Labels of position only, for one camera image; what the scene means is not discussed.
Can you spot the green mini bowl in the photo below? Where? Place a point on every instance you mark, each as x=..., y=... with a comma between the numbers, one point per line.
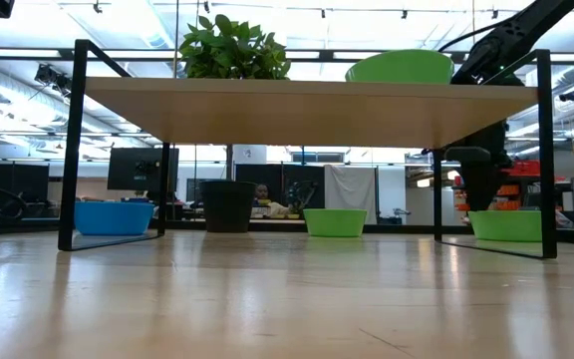
x=508, y=227
x=334, y=223
x=401, y=67

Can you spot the green plant in black pot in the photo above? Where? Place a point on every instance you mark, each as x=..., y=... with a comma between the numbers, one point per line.
x=232, y=50

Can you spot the person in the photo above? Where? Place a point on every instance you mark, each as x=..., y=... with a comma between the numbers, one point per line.
x=263, y=192

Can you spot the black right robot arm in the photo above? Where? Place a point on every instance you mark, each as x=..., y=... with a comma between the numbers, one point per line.
x=511, y=35

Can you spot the black partition panel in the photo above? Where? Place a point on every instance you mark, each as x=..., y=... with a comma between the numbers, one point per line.
x=267, y=172

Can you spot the grey hanging cloth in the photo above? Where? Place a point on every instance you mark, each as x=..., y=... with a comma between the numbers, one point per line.
x=351, y=194

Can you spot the black ceiling-mounted device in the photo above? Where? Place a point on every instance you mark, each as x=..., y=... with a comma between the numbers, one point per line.
x=50, y=77

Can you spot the wooden shelf with black legs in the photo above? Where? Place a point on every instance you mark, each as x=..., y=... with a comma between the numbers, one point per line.
x=292, y=114

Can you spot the black monitor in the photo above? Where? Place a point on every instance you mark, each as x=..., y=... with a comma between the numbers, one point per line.
x=142, y=169

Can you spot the storage rack with red bins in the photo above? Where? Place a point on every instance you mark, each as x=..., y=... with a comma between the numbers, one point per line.
x=528, y=169

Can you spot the blue mini bowl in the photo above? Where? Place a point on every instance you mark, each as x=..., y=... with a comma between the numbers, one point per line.
x=112, y=219

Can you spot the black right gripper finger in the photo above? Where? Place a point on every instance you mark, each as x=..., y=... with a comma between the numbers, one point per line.
x=493, y=189
x=472, y=187

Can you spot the black ceiling camera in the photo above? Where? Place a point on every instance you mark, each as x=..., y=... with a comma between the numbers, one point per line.
x=571, y=95

